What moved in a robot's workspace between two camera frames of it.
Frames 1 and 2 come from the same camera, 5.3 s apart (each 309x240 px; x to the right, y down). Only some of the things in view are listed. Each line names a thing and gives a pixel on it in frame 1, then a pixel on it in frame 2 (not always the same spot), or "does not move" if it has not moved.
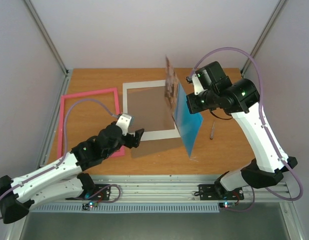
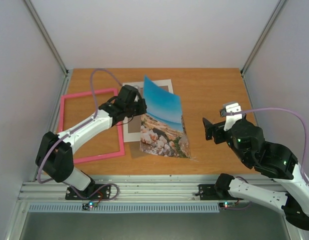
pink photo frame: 63,97 does not move
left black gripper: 131,143 → 143,108
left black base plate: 104,195 does not move
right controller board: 227,205 does not move
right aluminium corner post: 270,21 does not move
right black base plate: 208,192 does not move
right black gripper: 193,104 → 217,133
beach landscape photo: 188,125 → 161,129
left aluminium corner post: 63,83 does not move
